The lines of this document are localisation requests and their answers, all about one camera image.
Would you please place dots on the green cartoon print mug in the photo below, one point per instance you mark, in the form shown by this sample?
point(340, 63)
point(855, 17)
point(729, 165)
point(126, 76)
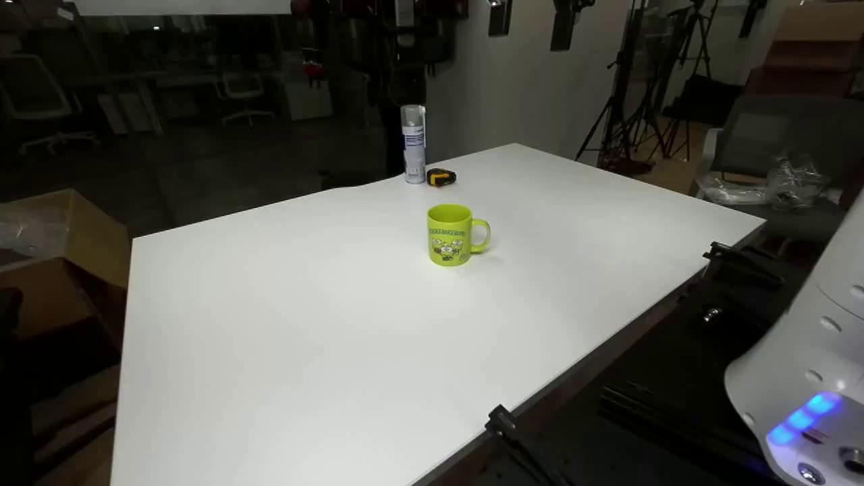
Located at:
point(447, 237)

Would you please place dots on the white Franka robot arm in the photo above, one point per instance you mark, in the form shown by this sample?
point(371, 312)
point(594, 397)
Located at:
point(828, 341)

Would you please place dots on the black yellow tape measure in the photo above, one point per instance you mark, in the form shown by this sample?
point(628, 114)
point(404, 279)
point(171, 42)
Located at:
point(441, 177)

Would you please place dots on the clear plastic water bottle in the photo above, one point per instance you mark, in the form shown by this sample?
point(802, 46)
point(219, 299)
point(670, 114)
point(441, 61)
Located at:
point(413, 144)

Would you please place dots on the black table clamp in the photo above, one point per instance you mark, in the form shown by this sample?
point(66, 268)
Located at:
point(499, 423)
point(742, 266)

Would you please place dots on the black tripod stand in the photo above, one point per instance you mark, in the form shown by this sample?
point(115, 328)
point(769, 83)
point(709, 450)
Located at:
point(622, 99)

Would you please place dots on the black optical breadboard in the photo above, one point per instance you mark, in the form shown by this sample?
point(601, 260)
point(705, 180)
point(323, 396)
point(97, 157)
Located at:
point(666, 380)

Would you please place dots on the black light stand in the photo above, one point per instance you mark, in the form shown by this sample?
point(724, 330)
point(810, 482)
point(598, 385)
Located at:
point(705, 90)

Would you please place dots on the clear plastic bag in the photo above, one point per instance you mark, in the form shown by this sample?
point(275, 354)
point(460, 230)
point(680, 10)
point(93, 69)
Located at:
point(772, 184)

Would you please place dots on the open cardboard box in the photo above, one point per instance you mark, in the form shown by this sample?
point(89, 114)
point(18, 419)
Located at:
point(63, 230)

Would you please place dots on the stacked brown cardboard boxes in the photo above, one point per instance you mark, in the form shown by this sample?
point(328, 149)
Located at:
point(810, 54)

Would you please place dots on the white frame office chair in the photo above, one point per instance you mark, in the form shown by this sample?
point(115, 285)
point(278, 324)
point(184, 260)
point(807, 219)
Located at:
point(244, 90)
point(35, 99)

